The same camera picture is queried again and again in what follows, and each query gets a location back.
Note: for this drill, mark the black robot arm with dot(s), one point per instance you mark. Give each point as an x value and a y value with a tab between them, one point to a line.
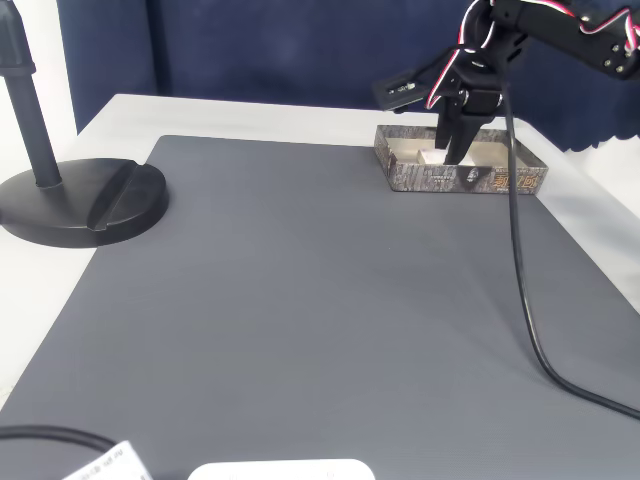
560	30

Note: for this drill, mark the white printed label tag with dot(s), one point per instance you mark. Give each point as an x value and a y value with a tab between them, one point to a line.
112	465

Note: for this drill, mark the dark blue curtain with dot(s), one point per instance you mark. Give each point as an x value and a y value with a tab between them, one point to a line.
275	50

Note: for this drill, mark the white flat device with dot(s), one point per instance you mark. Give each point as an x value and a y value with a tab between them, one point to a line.
280	471

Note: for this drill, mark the patterned open cardboard box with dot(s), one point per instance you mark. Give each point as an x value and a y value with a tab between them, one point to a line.
450	180

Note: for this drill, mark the grey table mat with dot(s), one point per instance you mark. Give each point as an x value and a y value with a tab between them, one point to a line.
300	300

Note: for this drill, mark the black round-base camera stand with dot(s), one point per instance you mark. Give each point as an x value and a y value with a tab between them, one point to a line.
85	205

